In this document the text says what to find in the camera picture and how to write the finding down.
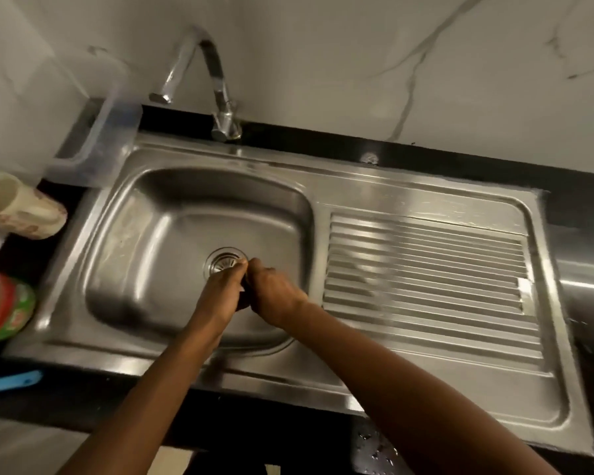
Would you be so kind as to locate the person's left hand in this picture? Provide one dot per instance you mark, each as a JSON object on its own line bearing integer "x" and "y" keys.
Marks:
{"x": 222, "y": 296}

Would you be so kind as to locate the person's right hand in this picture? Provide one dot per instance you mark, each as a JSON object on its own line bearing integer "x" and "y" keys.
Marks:
{"x": 272, "y": 294}

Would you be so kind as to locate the person's left fingers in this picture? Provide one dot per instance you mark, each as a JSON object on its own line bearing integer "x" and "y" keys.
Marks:
{"x": 237, "y": 269}

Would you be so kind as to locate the person's right fingers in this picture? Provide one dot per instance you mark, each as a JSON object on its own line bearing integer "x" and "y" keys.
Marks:
{"x": 254, "y": 276}

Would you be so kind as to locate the person's left forearm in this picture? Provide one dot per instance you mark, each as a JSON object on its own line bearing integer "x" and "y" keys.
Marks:
{"x": 148, "y": 395}

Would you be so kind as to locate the person's right forearm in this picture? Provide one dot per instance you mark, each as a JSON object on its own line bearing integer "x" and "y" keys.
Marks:
{"x": 406, "y": 390}

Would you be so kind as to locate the round sink drain strainer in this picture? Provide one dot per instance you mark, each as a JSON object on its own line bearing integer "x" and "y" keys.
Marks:
{"x": 220, "y": 261}

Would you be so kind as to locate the stainless steel sink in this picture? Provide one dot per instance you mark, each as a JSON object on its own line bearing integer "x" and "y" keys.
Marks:
{"x": 326, "y": 272}

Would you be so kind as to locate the chrome faucet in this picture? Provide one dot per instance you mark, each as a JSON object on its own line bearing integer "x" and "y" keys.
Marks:
{"x": 213, "y": 79}

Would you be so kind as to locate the clear plastic container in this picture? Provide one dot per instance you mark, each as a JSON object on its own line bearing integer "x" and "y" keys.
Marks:
{"x": 96, "y": 128}

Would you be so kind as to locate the cream patterned cup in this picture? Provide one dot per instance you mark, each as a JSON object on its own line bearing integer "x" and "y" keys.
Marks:
{"x": 17, "y": 207}

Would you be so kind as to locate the red and green container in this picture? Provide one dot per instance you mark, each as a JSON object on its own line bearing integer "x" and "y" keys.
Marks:
{"x": 2, "y": 304}

